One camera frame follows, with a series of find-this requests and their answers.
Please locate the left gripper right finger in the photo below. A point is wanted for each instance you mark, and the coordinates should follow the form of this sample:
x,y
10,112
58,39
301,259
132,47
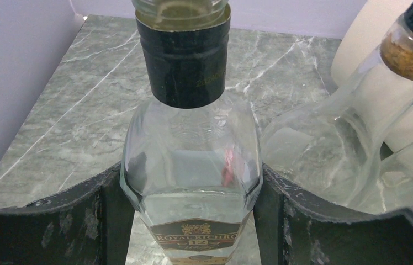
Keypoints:
x,y
295,226

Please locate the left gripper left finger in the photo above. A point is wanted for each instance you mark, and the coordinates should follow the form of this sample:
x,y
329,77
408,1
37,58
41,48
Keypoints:
x,y
89,223

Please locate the clear bottle white label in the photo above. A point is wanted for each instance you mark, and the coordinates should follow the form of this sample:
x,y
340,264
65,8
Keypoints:
x,y
329,148

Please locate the clear bottle gold black label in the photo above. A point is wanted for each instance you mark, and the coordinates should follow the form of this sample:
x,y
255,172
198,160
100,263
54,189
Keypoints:
x,y
175,147

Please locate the small pink block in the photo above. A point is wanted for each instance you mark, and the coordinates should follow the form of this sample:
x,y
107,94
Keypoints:
x,y
228,171

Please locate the cream round drawer cabinet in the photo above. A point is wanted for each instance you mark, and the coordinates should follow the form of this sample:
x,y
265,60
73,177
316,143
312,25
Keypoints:
x,y
358,47

